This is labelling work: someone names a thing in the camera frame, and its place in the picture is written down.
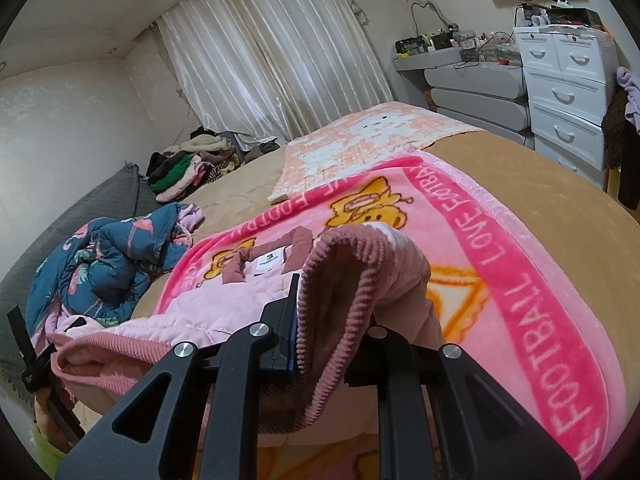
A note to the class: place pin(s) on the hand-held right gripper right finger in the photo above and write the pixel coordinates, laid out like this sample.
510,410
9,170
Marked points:
385,365

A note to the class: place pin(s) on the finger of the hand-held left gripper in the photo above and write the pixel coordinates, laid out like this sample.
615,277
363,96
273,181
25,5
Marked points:
40,370

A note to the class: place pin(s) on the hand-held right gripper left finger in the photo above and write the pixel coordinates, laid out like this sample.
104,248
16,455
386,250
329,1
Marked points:
285,330

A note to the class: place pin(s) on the pink quilted jacket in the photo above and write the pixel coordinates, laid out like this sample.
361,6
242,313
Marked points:
350,270

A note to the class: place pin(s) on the person's left forearm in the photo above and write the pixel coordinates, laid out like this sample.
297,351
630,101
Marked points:
47,460

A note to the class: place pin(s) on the pile of mixed clothes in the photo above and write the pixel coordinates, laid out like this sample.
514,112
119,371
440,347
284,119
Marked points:
190,170

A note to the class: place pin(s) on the person's left hand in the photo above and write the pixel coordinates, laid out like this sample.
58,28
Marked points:
47,420

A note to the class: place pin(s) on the blue floral quilted garment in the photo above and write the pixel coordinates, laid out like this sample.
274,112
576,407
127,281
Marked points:
110,260

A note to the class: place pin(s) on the grey cushion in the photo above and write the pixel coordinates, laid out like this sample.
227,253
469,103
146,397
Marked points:
75,215

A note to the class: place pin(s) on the pink printed blanket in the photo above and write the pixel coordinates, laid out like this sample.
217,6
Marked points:
520,280

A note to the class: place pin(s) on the peach checkered blanket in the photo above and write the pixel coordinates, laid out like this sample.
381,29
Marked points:
360,145

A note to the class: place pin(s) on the bed with beige cover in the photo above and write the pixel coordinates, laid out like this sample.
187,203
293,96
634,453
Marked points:
550,180

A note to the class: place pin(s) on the white curtain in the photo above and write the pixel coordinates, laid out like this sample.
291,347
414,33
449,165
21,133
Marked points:
280,50

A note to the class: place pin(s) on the grey dresser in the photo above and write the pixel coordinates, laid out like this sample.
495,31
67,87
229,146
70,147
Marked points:
475,95

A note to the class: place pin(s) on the dark hanging garment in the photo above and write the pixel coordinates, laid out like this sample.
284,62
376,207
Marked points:
617,145

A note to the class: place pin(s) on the white chest of drawers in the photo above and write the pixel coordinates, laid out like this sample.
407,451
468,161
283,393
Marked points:
565,95

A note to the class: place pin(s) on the clutter on grey dresser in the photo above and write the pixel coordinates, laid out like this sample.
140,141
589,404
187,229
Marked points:
450,42

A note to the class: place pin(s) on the lilac hanging garment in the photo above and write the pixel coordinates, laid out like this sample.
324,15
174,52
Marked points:
631,95

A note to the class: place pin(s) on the clutter on white chest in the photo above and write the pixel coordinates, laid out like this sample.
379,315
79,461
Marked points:
570,15

